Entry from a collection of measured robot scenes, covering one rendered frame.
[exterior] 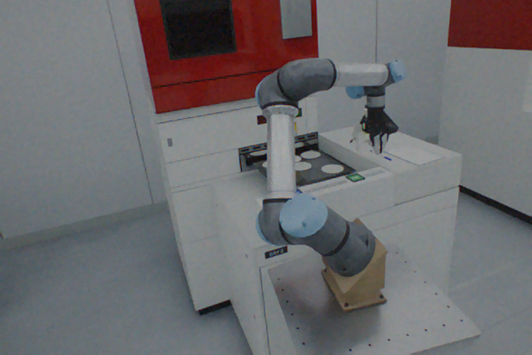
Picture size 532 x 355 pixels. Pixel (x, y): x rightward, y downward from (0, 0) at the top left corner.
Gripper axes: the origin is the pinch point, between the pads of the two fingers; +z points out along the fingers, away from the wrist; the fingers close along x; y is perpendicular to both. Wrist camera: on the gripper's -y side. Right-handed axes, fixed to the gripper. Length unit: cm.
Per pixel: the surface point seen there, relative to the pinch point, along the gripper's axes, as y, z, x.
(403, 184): -13.8, 9.9, -0.4
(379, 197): -13.8, 11.9, 11.3
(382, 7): 195, -52, -156
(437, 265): -14, 58, -21
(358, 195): -13.7, 8.2, 20.7
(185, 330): 47, 96, 95
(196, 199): 49, 21, 73
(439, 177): -14.0, 11.9, -18.8
